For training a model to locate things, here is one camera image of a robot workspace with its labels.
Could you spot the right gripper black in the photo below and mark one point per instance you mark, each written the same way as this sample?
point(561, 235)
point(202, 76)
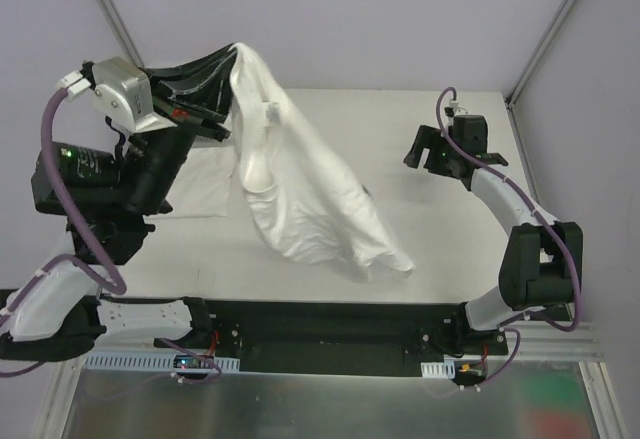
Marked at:
point(439, 160)

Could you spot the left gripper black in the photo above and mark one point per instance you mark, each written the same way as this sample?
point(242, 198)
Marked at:
point(182, 122)

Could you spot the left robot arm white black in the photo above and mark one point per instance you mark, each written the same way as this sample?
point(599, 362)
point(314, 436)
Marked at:
point(107, 200)

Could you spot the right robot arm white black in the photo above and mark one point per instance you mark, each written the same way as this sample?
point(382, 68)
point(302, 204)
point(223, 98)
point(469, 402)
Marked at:
point(542, 263)

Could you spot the folded white t shirt stack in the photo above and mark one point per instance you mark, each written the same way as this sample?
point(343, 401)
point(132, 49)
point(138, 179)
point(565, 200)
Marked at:
point(202, 186)

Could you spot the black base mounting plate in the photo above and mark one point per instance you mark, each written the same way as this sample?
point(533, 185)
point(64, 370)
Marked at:
point(345, 339)

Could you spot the left aluminium frame post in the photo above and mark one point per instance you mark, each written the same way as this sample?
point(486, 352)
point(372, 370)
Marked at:
point(120, 31)

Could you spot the aluminium frame post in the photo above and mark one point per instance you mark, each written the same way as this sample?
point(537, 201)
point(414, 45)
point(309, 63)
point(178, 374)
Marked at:
point(543, 47)
point(120, 31)

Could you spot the right white cable duct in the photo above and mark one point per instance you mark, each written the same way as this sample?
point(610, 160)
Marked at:
point(438, 370)

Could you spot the white cable duct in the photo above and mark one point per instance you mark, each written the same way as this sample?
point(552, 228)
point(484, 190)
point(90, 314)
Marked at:
point(158, 362)
point(438, 370)

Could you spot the right aluminium frame post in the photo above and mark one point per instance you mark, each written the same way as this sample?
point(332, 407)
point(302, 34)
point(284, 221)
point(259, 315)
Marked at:
point(543, 47)

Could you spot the left white cable duct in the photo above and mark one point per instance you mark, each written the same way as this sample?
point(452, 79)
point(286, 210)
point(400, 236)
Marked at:
point(158, 362)

